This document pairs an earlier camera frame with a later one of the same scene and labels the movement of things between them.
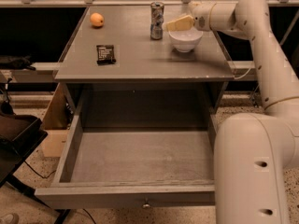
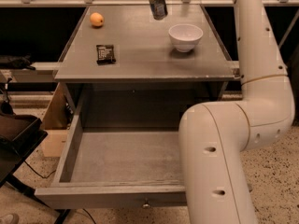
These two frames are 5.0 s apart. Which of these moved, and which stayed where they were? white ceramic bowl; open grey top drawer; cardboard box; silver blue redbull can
Moved: silver blue redbull can
Stayed: cardboard box; open grey top drawer; white ceramic bowl
